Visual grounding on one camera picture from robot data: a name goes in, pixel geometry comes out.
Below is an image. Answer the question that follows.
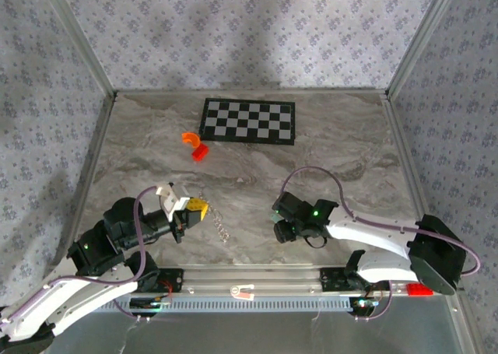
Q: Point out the silver keyring chain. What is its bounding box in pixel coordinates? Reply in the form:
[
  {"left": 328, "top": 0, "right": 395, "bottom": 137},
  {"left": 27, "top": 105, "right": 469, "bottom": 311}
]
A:
[{"left": 198, "top": 192, "right": 231, "bottom": 243}]

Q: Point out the wide aluminium extrusion beam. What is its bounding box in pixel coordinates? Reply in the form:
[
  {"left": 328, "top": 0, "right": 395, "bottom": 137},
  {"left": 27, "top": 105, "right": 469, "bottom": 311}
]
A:
[{"left": 128, "top": 263, "right": 464, "bottom": 297}]

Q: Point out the red plastic block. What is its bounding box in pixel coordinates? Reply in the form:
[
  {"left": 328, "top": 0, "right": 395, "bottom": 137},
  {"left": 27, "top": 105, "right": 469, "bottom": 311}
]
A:
[{"left": 191, "top": 142, "right": 210, "bottom": 163}]

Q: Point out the orange curved plastic piece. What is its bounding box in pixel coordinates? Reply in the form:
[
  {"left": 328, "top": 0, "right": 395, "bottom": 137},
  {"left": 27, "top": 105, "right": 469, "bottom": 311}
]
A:
[{"left": 181, "top": 131, "right": 202, "bottom": 149}]

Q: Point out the white red tag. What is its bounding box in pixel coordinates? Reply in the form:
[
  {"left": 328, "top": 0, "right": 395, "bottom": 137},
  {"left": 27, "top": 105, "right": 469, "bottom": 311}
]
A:
[{"left": 230, "top": 283, "right": 256, "bottom": 301}]

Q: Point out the black controller board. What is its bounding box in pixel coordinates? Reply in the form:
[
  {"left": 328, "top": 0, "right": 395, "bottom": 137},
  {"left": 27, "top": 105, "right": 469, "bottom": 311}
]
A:
[
  {"left": 349, "top": 296, "right": 377, "bottom": 317},
  {"left": 129, "top": 297, "right": 174, "bottom": 313}
]

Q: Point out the black white checkerboard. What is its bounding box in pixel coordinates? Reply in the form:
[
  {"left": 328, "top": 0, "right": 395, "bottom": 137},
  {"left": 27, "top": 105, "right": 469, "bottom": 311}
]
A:
[{"left": 198, "top": 97, "right": 296, "bottom": 146}]

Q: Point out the grey metal sheet panel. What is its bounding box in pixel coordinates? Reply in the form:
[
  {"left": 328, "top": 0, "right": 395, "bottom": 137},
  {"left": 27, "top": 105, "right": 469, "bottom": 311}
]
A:
[{"left": 46, "top": 309, "right": 474, "bottom": 354}]

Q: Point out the red toy brick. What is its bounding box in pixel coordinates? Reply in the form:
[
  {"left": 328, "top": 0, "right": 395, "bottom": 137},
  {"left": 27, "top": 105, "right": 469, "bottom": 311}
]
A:
[{"left": 406, "top": 282, "right": 434, "bottom": 297}]

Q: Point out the aluminium side rail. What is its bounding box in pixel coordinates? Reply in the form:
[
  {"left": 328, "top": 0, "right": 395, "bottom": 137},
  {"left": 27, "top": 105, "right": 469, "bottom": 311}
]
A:
[
  {"left": 383, "top": 93, "right": 429, "bottom": 219},
  {"left": 64, "top": 93, "right": 117, "bottom": 250}
]

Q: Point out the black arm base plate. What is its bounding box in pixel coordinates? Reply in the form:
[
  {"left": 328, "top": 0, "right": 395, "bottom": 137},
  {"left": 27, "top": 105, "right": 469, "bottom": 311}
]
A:
[
  {"left": 135, "top": 267, "right": 184, "bottom": 294},
  {"left": 319, "top": 266, "right": 365, "bottom": 293}
]

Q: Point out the grey slotted cable duct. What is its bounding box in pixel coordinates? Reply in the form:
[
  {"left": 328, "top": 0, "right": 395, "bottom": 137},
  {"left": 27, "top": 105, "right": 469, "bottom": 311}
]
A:
[{"left": 93, "top": 294, "right": 377, "bottom": 314}]

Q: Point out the thin aluminium rail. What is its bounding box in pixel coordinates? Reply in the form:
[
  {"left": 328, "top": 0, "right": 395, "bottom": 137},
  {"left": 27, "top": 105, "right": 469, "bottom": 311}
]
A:
[{"left": 114, "top": 82, "right": 389, "bottom": 97}]

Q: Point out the aluminium frame post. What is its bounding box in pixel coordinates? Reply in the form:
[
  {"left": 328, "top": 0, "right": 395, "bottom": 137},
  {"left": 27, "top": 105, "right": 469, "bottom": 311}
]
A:
[
  {"left": 386, "top": 0, "right": 464, "bottom": 98},
  {"left": 38, "top": 0, "right": 118, "bottom": 98}
]

